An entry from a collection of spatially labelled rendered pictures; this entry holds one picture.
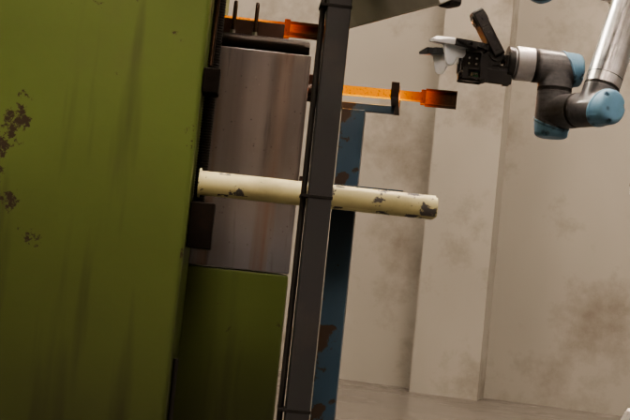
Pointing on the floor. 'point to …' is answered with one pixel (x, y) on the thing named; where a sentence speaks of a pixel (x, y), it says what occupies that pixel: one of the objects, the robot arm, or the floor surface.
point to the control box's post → (321, 184)
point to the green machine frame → (97, 173)
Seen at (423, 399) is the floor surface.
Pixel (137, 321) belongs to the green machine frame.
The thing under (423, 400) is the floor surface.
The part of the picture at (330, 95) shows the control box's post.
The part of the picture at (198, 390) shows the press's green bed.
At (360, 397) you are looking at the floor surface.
